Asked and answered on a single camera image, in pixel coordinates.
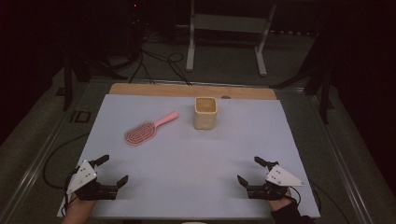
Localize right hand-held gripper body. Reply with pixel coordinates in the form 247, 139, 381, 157
247, 164, 305, 201

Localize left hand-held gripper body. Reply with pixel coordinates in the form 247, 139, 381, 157
66, 160, 120, 201

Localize pink hairbrush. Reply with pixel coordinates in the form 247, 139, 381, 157
124, 111, 180, 147

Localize cream square holder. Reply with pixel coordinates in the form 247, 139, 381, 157
193, 96, 219, 131

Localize person's right hand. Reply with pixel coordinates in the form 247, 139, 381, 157
268, 189, 293, 212

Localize person's left hand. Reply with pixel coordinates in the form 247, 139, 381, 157
66, 193, 96, 216

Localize black stand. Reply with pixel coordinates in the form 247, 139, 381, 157
270, 31, 335, 125
62, 50, 92, 112

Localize white metal stand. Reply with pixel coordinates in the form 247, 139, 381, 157
185, 0, 278, 77

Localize left hand-held gripper cable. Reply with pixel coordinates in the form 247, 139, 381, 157
61, 167, 79, 217

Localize hand-held gripper cable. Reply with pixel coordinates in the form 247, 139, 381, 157
61, 167, 79, 217
289, 181, 351, 224

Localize black floor cable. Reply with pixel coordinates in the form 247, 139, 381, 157
42, 133, 92, 189

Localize right hand-held gripper cable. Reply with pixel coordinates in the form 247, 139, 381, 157
289, 181, 351, 224

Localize bundle of black cables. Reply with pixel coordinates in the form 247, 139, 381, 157
129, 31, 193, 87

